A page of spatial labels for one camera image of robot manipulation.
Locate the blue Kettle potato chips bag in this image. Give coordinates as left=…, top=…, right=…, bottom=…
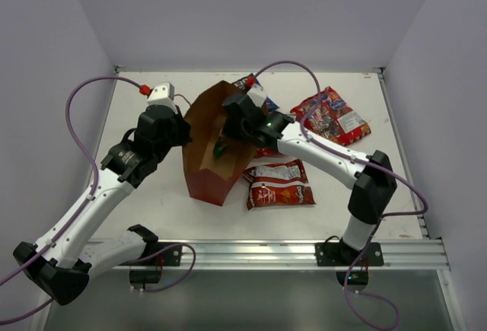
left=232, top=74, right=279, bottom=113

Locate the red Doritos chip bag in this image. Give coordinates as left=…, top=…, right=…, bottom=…
left=255, top=148, right=282, bottom=158

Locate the green yellow candy packet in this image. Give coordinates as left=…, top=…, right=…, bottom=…
left=213, top=137, right=229, bottom=159

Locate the red brown paper bag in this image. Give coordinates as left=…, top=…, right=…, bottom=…
left=182, top=81, right=257, bottom=206

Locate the red patterned snack bag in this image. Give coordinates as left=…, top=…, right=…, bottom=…
left=290, top=87, right=371, bottom=146

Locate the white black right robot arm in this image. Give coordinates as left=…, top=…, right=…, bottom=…
left=222, top=93, right=397, bottom=265

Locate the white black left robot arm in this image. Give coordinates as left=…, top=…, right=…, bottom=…
left=13, top=105, right=191, bottom=305

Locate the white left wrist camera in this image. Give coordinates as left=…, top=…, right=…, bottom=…
left=147, top=82, right=177, bottom=113

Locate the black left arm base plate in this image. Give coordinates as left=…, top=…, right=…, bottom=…
left=122, top=242, right=183, bottom=267

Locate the aluminium front mounting rail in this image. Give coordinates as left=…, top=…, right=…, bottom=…
left=87, top=238, right=450, bottom=271

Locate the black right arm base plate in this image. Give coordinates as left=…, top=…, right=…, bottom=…
left=314, top=236, right=384, bottom=267

